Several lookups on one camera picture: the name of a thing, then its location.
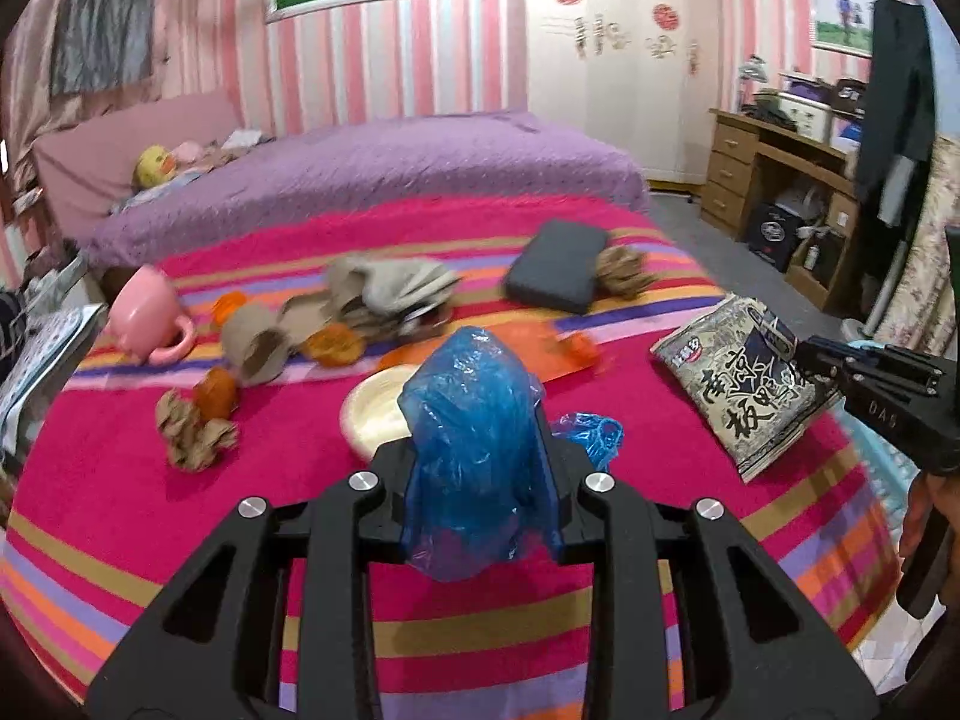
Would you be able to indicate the orange plastic bag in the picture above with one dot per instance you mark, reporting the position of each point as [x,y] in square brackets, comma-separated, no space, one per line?
[546,352]

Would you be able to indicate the black white snack bag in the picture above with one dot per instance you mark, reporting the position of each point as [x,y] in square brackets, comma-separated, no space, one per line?
[736,363]

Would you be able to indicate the floral curtain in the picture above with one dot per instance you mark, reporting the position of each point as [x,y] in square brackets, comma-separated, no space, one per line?
[921,313]

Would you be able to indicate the black box under desk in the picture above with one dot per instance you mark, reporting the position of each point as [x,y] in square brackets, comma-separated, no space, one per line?
[772,233]

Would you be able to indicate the wooden desk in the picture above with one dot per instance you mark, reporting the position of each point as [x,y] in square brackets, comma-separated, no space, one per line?
[751,163]

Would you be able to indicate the orange peel half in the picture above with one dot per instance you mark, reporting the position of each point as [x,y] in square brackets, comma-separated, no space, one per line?
[335,345]

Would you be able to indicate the black phone case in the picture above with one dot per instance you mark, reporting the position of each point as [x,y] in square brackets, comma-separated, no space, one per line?
[557,268]

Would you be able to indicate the yellow duck plush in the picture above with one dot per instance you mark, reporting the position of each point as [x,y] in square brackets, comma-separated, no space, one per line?
[156,166]

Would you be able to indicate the orange peel piece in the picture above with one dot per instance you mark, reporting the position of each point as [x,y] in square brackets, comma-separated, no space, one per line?
[216,395]

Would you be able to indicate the brown paper ball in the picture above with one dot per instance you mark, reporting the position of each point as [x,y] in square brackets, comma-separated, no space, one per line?
[621,273]

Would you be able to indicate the small framed photo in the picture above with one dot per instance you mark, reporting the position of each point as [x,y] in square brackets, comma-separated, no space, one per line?
[843,26]

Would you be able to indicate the pink headboard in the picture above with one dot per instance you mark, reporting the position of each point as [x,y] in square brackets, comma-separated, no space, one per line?
[84,170]

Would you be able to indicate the striped magenta blanket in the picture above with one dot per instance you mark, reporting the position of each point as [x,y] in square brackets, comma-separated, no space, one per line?
[101,521]

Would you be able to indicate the pink pig mug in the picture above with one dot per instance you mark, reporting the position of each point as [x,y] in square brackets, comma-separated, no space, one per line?
[148,321]

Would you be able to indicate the orange bottle cap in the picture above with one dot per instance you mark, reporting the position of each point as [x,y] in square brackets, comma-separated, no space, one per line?
[225,306]

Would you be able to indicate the dark hanging clothes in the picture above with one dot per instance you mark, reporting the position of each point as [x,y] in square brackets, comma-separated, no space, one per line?
[894,160]

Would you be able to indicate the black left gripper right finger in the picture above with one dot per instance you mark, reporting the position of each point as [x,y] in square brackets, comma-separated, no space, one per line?
[690,616]

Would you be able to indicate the white storage box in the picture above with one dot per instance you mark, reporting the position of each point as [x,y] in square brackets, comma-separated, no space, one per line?
[812,119]

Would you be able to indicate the beige cloth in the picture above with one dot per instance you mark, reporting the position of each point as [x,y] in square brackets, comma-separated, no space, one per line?
[390,299]

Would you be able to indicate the light blue trash basket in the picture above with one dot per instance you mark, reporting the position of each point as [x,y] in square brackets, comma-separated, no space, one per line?
[890,473]

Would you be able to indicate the white paper plate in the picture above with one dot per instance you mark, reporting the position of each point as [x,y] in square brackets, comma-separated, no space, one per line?
[370,416]

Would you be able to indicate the white wardrobe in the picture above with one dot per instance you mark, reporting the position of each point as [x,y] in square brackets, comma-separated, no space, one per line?
[641,75]

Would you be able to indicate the right hand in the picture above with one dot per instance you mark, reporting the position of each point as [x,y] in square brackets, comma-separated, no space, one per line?
[929,546]

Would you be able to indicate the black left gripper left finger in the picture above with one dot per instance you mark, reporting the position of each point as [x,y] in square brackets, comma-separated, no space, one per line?
[209,644]

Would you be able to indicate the grey hanging cloth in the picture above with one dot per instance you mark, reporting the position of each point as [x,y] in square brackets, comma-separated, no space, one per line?
[99,45]

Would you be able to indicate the small blue plastic bag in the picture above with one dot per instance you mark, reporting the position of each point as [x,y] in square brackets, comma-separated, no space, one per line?
[599,436]

